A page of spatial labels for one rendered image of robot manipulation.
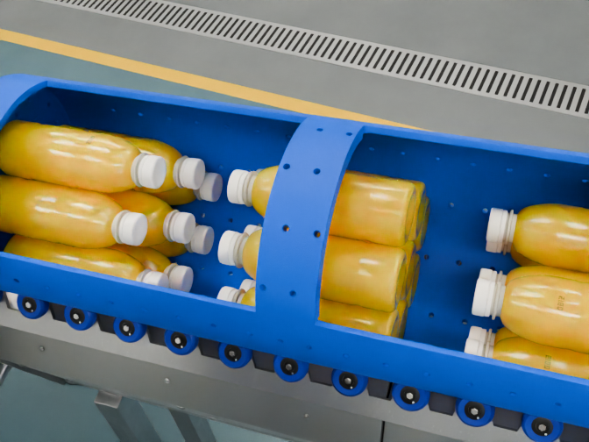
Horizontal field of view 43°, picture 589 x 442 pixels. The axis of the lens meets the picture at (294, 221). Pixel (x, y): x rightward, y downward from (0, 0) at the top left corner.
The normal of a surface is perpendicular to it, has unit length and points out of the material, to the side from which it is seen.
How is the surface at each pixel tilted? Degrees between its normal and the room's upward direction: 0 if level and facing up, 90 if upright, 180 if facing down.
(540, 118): 0
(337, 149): 6
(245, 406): 70
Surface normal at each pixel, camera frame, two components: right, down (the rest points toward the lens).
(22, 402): -0.11, -0.63
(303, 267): -0.29, 0.15
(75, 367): -0.32, 0.50
